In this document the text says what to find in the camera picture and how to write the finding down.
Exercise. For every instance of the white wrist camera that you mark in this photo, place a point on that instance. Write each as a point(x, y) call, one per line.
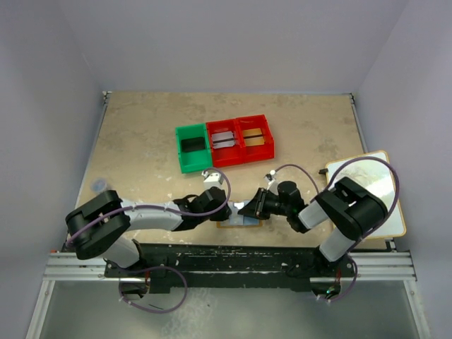
point(212, 179)
point(272, 182)

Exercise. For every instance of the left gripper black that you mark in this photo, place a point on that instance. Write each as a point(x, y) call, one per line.
point(222, 212)

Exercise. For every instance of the green plastic bin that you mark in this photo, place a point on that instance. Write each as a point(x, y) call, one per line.
point(193, 161)

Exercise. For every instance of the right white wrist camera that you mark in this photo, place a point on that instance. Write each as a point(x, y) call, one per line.
point(272, 182)

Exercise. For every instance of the white board with wooden frame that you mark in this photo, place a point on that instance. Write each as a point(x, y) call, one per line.
point(376, 178)

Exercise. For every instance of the red bin with silver card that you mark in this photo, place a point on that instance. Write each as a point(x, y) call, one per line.
point(226, 157)

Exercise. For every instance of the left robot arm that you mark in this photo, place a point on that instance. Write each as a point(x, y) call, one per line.
point(96, 229)

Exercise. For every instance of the silver card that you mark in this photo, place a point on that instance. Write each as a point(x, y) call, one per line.
point(224, 139)

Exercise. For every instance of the black card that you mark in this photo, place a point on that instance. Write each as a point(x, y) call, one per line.
point(193, 144)

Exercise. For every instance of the aluminium frame rail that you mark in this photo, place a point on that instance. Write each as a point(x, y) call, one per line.
point(373, 266)

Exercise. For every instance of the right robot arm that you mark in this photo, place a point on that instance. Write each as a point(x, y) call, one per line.
point(349, 206)

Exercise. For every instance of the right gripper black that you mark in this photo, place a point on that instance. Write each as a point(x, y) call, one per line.
point(262, 203)

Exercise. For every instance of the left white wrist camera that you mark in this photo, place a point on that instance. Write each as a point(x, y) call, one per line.
point(212, 179)

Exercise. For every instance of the gold card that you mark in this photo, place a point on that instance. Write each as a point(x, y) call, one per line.
point(253, 137)

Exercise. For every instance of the red bin with gold card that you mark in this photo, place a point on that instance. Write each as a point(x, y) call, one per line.
point(261, 152)

